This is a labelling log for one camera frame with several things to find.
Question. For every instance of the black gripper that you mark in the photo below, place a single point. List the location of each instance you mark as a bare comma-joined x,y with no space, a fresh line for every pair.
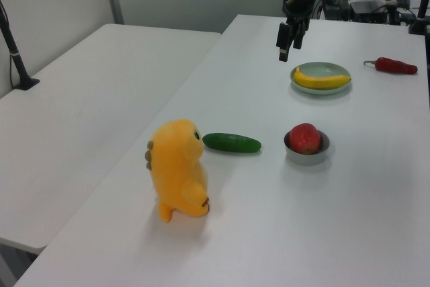
297,3

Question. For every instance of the green cucumber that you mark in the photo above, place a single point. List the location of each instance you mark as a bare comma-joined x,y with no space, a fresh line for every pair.
231,142

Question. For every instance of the small metal bowl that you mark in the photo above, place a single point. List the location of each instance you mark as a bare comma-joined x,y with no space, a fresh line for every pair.
304,159

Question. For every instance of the pale green plate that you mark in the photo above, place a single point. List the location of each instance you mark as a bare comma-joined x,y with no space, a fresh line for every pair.
322,69

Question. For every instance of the yellow banana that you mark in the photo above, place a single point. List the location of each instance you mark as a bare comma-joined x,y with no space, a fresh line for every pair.
319,82

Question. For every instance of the black electronics box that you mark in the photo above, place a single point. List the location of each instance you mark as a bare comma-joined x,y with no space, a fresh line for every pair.
336,6

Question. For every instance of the red apple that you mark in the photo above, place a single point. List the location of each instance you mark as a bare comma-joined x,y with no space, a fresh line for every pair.
305,138

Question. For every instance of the red chili pepper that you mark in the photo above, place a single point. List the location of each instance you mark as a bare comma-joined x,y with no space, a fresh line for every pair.
393,66

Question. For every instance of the orange plush dinosaur toy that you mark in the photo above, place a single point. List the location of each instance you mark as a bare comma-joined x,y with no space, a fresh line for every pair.
178,166

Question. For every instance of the white side table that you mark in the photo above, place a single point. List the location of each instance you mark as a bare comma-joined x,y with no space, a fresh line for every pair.
84,99

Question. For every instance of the black camera stand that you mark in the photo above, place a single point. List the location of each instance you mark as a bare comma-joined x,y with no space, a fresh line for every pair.
424,4
15,55

